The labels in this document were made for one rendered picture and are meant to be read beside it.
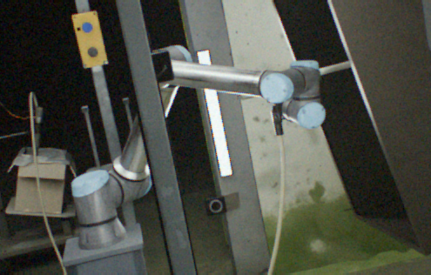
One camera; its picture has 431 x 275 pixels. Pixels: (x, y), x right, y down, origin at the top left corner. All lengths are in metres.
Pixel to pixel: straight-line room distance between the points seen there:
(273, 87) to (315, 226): 1.66
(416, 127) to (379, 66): 0.26
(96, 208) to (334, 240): 1.44
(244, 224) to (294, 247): 0.29
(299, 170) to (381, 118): 1.18
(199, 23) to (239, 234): 1.06
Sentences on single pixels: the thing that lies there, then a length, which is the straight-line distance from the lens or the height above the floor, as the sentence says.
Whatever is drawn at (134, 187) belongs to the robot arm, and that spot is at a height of 0.82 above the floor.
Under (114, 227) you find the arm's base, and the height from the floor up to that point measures 0.70.
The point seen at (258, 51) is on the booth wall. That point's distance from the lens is 3.66.
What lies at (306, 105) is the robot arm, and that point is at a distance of 2.43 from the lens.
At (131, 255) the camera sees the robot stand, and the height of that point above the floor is 0.60.
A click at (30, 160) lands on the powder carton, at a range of 5.01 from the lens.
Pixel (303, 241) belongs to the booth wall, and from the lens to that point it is 3.87.
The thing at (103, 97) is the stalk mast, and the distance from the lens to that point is 3.81.
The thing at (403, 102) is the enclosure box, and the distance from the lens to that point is 2.69.
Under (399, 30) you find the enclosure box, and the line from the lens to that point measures 2.67.
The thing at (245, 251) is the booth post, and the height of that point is 0.24.
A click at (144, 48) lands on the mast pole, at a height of 1.40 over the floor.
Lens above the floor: 1.46
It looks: 9 degrees down
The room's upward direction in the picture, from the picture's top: 11 degrees counter-clockwise
